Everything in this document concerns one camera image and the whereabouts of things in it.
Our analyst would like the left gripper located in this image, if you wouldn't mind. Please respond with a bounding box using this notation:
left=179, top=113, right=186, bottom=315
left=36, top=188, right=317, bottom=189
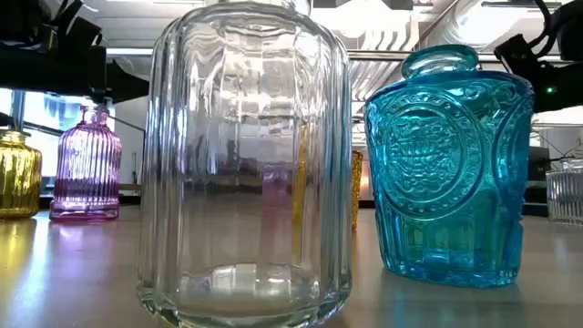
left=31, top=43, right=150, bottom=106

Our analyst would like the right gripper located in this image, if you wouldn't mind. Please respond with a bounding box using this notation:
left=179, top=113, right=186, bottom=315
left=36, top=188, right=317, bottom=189
left=531, top=61, right=583, bottom=114

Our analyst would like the pink ribbed glass vase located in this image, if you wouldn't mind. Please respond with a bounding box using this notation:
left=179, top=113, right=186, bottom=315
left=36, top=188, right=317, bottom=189
left=48, top=105, right=123, bottom=223

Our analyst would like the clear fine-ribbed glass vase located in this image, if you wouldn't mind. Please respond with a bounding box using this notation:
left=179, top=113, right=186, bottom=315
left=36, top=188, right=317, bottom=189
left=545, top=158, right=583, bottom=227

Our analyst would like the yellow ribbed glass vase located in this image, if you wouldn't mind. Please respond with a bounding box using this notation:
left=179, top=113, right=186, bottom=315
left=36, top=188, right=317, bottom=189
left=0, top=129, right=43, bottom=220

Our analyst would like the blue medallion embossed glass vase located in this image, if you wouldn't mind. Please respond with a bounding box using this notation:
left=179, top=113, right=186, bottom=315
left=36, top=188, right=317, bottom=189
left=363, top=44, right=537, bottom=289

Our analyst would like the clear wide-ribbed glass vase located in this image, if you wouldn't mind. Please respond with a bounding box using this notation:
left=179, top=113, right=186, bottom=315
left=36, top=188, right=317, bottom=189
left=136, top=0, right=354, bottom=328

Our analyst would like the yellow diamond-textured glass vase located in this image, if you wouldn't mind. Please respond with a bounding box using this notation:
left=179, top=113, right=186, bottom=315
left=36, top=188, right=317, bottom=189
left=350, top=149, right=364, bottom=231

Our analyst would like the white LED light strip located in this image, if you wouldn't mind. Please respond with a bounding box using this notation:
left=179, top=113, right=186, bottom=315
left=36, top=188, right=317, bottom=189
left=105, top=47, right=154, bottom=56

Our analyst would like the black computer monitor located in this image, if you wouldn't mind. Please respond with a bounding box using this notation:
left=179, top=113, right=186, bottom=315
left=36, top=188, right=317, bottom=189
left=527, top=145, right=552, bottom=181

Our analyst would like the white ceiling light panel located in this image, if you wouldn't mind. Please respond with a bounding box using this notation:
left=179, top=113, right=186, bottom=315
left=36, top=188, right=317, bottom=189
left=310, top=6, right=412, bottom=42

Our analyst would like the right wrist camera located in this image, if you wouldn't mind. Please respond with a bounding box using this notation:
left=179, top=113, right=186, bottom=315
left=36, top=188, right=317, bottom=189
left=494, top=34, right=547, bottom=78

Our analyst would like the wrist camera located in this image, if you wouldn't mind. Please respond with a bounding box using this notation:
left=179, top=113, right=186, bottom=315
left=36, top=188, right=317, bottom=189
left=494, top=34, right=547, bottom=78
left=36, top=0, right=105, bottom=46

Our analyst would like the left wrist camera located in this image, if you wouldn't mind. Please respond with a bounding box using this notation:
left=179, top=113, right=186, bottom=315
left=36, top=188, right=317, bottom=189
left=36, top=0, right=105, bottom=46

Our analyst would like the silver ceiling air duct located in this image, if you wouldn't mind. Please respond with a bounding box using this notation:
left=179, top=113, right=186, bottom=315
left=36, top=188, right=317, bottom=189
left=350, top=0, right=547, bottom=101

